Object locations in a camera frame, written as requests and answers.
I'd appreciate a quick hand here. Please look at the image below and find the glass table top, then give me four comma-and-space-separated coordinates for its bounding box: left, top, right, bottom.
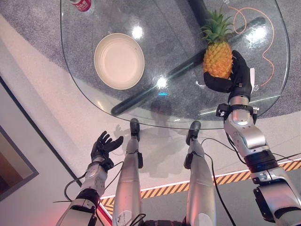
60, 0, 290, 130

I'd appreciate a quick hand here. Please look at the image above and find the red labelled bottle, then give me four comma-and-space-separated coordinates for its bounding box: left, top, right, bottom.
69, 0, 93, 13

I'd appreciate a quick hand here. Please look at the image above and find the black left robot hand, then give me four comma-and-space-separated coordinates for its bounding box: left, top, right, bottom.
90, 130, 124, 165

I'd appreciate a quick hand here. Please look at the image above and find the orange cable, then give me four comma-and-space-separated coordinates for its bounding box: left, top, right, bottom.
227, 6, 276, 87

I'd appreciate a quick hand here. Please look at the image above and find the black crossed table base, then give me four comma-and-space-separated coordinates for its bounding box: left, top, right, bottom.
111, 0, 266, 116

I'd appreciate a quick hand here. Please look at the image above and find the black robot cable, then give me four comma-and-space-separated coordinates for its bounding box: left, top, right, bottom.
201, 137, 237, 226

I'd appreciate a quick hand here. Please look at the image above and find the silver left robot leg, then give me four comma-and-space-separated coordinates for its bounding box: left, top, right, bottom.
112, 118, 144, 226

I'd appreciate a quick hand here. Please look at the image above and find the yellow pineapple with green crown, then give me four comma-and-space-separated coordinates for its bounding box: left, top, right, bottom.
201, 6, 235, 80

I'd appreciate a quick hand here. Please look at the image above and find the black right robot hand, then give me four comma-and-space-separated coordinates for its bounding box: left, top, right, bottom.
203, 49, 258, 99

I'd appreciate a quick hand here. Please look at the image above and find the silver right robot leg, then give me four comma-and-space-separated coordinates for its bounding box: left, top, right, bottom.
183, 120, 218, 226

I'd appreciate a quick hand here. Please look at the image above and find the silver robot leg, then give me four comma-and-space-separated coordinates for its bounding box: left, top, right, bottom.
112, 118, 144, 226
183, 120, 218, 226

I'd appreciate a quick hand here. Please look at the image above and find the cream round plate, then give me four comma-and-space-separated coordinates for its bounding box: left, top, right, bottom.
94, 32, 145, 90

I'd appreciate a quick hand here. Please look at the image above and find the yellow black hazard tape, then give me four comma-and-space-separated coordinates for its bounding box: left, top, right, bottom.
100, 160, 301, 216

